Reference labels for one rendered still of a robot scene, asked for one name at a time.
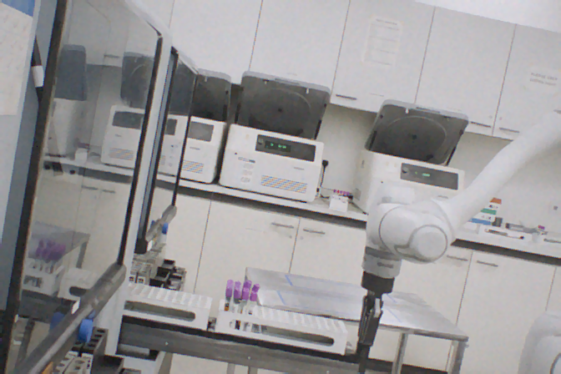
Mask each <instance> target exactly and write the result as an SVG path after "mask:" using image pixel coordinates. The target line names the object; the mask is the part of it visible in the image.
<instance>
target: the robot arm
mask: <svg viewBox="0 0 561 374"><path fill-rule="evenodd" d="M558 152H561V105H559V106H558V107H557V108H556V109H554V110H553V111H551V112H550V113H548V114H547V115H545V116H544V117H543V118H542V119H541V120H539V121H538V122H537V123H536V124H535V125H534V126H533V127H531V128H530V129H529V130H527V131H526V132H525V133H523V134H522V135H520V136H519V137H518V138H516V139H515V140H514V141H513V142H511V143H510V144H508V145H507V146H506V147H505V148H503V149H502V150H501V151H500V152H499V154H498V155H497V156H496V157H495V158H494V159H493V160H492V161H491V162H490V163H489V164H488V166H487V167H486V168H484V169H483V171H482V172H481V173H480V174H479V175H478V177H477V178H476V179H475V180H474V181H473V182H472V183H471V184H470V185H469V186H468V187H467V188H466V189H465V190H464V191H463V192H461V193H460V194H458V195H456V196H454V197H452V198H451V199H448V200H435V199H433V198H430V199H427V200H425V201H423V202H418V203H417V202H416V196H415V192H414V189H413V188H412V187H410V186H407V185H405V184H400V183H395V182H389V183H384V184H381V185H380V187H379V189H378V190H377V192H376V194H375V196H374V200H373V201H372V204H371V209H370V213H368V216H367V221H366V244H365V248H364V253H363V257H362V263H361V268H362V269H363V270H364V271H363V272H362V276H361V284H360V285H361V287H362V288H364V289H366V290H367V291H366V295H363V297H362V307H361V316H360V321H359V327H358V332H357V336H358V341H357V342H356V355H357V359H358V361H359V362H360V368H359V372H358V373H360V374H365V372H366V364H367V360H368V356H369V352H370V348H371V346H373V342H374V340H375V336H376V333H377V328H378V325H379V322H380V319H381V318H382V316H383V314H384V311H383V310H382V308H383V305H384V301H383V300H382V297H383V294H386V293H387V294H390V293H392V290H393V286H394V282H395V277H396V276H399V274H400V269H401V265H402V260H405V261H407V262H410V263H413V264H417V265H427V264H431V263H434V262H436V261H438V260H440V259H441V258H443V256H445V254H446V252H447V250H448V248H449V245H450V244H451V243H452V242H453V241H455V239H456V234H457V230H458V229H459V228H460V227H461V226H462V225H463V224H465V223H466V222H467V221H468V220H470V219H471V218H472V217H473V216H474V215H476V214H477V213H478V212H479V211H481V210H482V209H483V208H484V207H485V206H486V205H487V203H489V202H490V201H491V200H492V199H493V197H494V196H495V195H496V194H497V193H498V192H499V191H500V190H501V189H502V188H503V186H504V185H505V184H506V183H507V182H508V181H509V180H510V179H511V178H512V177H513V176H514V175H515V174H516V173H517V172H518V171H519V170H520V169H522V168H523V167H525V166H526V165H528V164H531V163H532V162H535V161H537V160H540V159H543V158H546V157H549V156H551V155H554V154H555V153H558ZM518 374H561V311H556V310H548V311H546V312H544V313H543V314H541V315H540V316H538V317H537V318H536V320H535V321H534V322H533V324H532V325H531V327H530V328H529V330H528V333H527V335H526V338H525V341H524V344H523V349H522V354H521V357H520V361H519V365H518Z"/></svg>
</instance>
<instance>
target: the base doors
mask: <svg viewBox="0 0 561 374"><path fill-rule="evenodd" d="M175 206H176V207H177V212H176V216H175V217H174V218H173V219H172V221H171V222H170V223H169V229H168V233H167V238H166V242H165V243H167V247H166V251H165V257H164V258H165V259H167V260H175V266H178V267H182V268H185V271H187V273H186V277H185V284H186V287H185V291H184V292H187V293H192V294H193V293H194V291H197V292H198V295H201V296H205V297H209V298H212V302H211V307H210V315H209V316H210V317H214V318H217V313H218V309H219V304H220V300H225V288H226V283H227V280H228V279H231V280H233V281H234V284H235V281H241V290H242V288H243V284H244V280H245V268H246V266H248V267H253V268H258V269H263V270H273V271H279V272H285V273H289V271H290V274H295V275H304V276H309V277H315V278H320V279H325V280H331V281H341V282H346V283H352V284H357V285H360V284H361V276H362V272H363V271H364V270H363V269H362V268H361V263H362V257H363V253H364V248H365V244H366V231H365V230H359V229H354V228H350V227H345V226H340V225H333V224H328V223H322V222H318V221H314V220H305V219H299V218H295V217H290V216H286V215H278V214H273V213H268V212H264V211H259V210H252V209H247V208H243V207H238V206H233V205H225V204H221V203H216V202H211V207H210V201H207V200H198V199H193V197H188V196H183V195H177V197H176V203H175ZM209 210H210V214H209ZM208 215H209V219H208ZM207 219H208V224H207ZM299 221H300V223H299ZM271 222H276V223H277V224H283V225H292V226H294V229H293V228H289V227H285V226H279V225H272V224H271ZM206 224H207V228H206ZM298 225H299V227H298ZM245 226H246V227H251V228H256V229H262V230H263V233H262V232H257V231H252V230H244V228H245ZM305 227H306V228H307V229H311V230H319V231H321V230H322V231H323V232H326V233H325V234H322V233H316V232H312V231H308V230H303V228H305ZM205 228H206V232H205ZM297 229H298V231H297ZM296 233H297V235H296ZM289 235H292V236H293V237H292V238H290V237H289ZM204 236H205V240H204ZM301 236H303V237H304V238H303V240H301V239H300V237H301ZM203 241H204V246H203ZM202 246H203V250H202ZM294 246H295V248H294ZM201 251H202V255H201ZM293 251H294V252H293ZM292 254H293V256H292ZM447 255H449V256H453V257H457V258H465V259H467V260H468V261H464V260H456V259H451V258H447ZM200 256H201V259H200ZM291 258H292V260H291ZM477 260H479V261H481V262H485V263H488V264H494V265H497V266H498V267H494V266H490V265H484V264H479V263H477ZM436 262H438V265H432V264H427V265H417V264H413V263H410V262H407V261H405V260H402V265H401V269H400V274H399V276H396V277H395V282H394V286H393V291H402V292H407V293H413V294H416V295H417V296H419V297H420V298H421V299H423V300H424V301H425V302H426V303H427V304H428V305H430V306H431V307H432V308H434V309H435V310H436V311H437V312H438V313H439V314H440V315H442V316H444V317H445V318H446V319H448V320H449V321H450V322H451V323H452V324H453V325H455V326H456V327H457V328H459V329H460V330H461V331H463V332H464V333H465V334H467V335H468V336H469V340H468V343H469V346H470V347H469V348H466V349H465V352H464V357H463V360H462V364H461V367H460V372H459V374H518V365H519V361H520V357H521V354H522V349H523V344H524V341H525V338H526V335H527V333H528V330H529V328H530V327H531V325H532V324H533V322H534V321H535V320H536V318H537V317H538V316H540V315H541V314H543V313H544V312H546V311H548V310H556V311H561V267H557V266H552V265H545V264H539V263H535V262H531V261H526V260H518V259H514V258H509V257H504V256H499V255H490V254H486V253H482V252H477V251H471V250H465V249H461V248H456V247H451V246H449V248H448V250H447V252H446V254H445V256H443V258H441V259H440V260H438V261H436ZM199 264H200V268H199ZM290 267H291V268H290ZM198 268H199V272H198ZM197 273H198V276H197ZM196 277H197V280H196ZM195 282H196V285H195ZM234 284H233V290H234ZM232 300H233V291H232V297H231V299H230V301H232ZM399 336H400V332H395V331H384V330H377V333H376V336H375V340H374V342H373V346H371V348H370V352H369V356H368V357H371V358H376V359H382V360H386V361H394V359H395V355H396V351H397V344H398V340H399ZM453 348H454V346H452V341H449V340H443V339H438V338H432V337H427V336H417V335H411V334H409V336H408V339H407V347H406V350H405V355H404V358H403V363H405V364H410V365H414V366H423V367H428V368H432V369H438V370H442V371H448V368H449V364H450V361H451V356H452V349H453ZM445 367H446V368H445Z"/></svg>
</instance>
